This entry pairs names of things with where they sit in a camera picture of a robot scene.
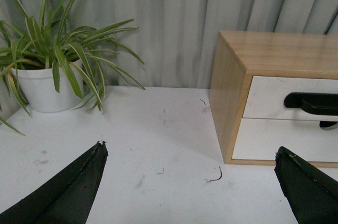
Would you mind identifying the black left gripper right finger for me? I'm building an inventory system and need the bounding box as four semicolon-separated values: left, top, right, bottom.
275;146;337;223

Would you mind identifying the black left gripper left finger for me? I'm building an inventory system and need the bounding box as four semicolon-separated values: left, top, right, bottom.
1;142;108;223

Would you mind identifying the white lower drawer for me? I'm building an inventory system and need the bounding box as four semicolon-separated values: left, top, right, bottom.
232;118;337;162

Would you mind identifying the white drawer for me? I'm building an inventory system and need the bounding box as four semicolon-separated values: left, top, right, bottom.
232;118;337;162
243;76;337;121

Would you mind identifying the white upper drawer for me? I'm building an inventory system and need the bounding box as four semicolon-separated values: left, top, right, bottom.
243;76;337;121

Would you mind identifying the wooden drawer cabinet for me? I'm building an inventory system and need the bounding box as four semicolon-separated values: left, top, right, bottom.
209;31;337;167

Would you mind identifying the white plant pot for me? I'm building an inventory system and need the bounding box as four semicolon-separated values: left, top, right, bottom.
11;68;82;113

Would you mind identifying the green spider plant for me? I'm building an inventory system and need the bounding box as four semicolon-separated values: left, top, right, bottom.
0;0;146;136

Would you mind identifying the grey pleated curtain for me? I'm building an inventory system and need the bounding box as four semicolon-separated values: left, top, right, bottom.
20;0;337;88

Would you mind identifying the black lower drawer handle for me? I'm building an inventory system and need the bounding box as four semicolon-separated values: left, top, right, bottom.
319;121;338;130

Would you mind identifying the black drawer handle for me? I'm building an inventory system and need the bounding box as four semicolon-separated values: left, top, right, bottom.
319;121;338;130
284;92;337;116

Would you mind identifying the black upper drawer handle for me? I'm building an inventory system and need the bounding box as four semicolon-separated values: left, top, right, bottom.
284;92;337;116

